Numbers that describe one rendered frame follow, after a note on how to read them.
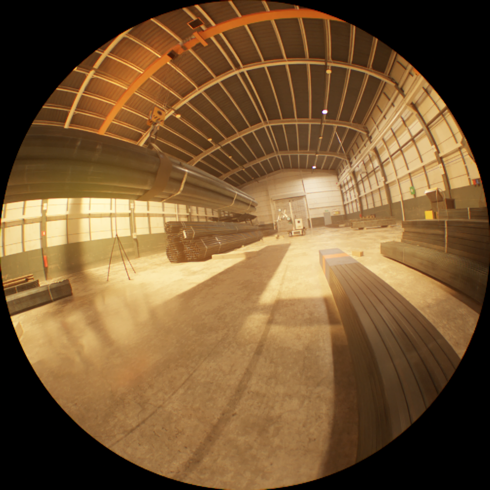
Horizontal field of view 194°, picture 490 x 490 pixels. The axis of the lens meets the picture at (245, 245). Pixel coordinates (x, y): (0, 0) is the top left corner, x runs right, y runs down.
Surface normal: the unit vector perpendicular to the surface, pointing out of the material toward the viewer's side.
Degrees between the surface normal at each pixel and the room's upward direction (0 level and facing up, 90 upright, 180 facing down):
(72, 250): 90
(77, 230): 90
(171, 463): 0
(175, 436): 0
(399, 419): 0
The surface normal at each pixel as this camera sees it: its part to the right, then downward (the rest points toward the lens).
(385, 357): -0.14, -0.99
